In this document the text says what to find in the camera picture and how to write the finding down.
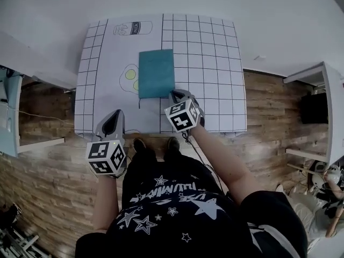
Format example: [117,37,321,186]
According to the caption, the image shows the black star-print T-shirt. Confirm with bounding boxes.
[76,157,309,258]

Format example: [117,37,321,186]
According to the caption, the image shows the white round device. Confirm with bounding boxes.
[313,161,344,188]

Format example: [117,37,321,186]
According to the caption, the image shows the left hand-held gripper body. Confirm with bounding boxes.
[85,132,128,178]

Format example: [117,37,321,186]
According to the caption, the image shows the white cabinet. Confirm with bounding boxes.
[283,61,344,166]

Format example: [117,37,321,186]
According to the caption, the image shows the long white floor cable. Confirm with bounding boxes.
[18,110,76,126]

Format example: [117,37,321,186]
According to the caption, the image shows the person's black right shoe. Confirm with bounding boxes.
[167,137,181,152]

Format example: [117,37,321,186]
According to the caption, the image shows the black box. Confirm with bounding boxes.
[300,92,329,125]

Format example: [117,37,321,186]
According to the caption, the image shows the white frame rack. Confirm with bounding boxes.
[0,224,38,258]

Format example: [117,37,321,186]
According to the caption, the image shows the person's black trousers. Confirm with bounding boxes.
[128,146,189,177]

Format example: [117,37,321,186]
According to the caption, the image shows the person's left forearm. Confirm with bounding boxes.
[92,175,120,233]

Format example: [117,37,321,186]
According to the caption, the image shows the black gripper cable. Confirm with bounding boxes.
[182,132,229,198]

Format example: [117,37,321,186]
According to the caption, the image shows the white black-grid tablecloth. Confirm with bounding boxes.
[74,13,247,138]

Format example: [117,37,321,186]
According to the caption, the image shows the light blue desk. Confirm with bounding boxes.
[0,66,66,159]

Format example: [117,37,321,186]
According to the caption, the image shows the teal-covered notebook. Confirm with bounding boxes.
[138,48,176,110]

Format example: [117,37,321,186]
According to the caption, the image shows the person's right forearm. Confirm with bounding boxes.
[191,124,260,206]

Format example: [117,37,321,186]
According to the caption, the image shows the person's black left shoe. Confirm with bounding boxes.
[133,138,147,153]

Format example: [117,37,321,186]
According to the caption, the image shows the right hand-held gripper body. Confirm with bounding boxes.
[164,95,207,133]

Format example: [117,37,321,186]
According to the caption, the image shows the person's black shoe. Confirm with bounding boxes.
[167,137,181,152]
[133,138,147,153]

